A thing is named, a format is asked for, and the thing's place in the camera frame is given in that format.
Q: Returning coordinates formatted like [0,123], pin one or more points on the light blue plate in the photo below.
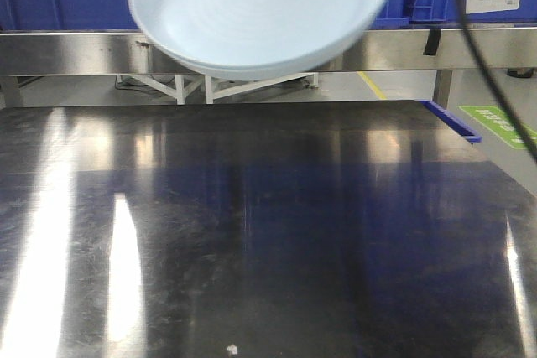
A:
[259,72]
[248,32]

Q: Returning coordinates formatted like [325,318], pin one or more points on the blue crate on shelf middle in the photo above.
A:
[392,16]

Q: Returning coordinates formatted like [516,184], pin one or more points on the green floor sign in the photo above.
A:
[495,121]

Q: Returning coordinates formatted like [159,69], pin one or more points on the white metal frame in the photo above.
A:
[180,86]

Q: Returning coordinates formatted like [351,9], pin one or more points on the black tape strip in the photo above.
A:
[433,41]

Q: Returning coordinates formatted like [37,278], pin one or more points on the stainless steel shelf rail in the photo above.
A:
[41,53]

